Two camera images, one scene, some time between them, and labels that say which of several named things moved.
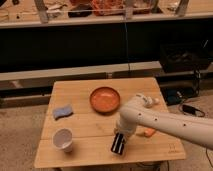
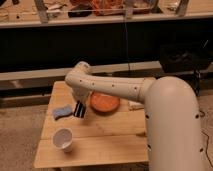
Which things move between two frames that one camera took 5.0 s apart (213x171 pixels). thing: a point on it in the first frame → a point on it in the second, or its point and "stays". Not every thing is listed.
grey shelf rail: [51, 73] stays
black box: [184, 56] stays
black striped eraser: [118, 144] → [79, 110]
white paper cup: [63, 138] stays
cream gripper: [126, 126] → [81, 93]
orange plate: [105, 100] stays
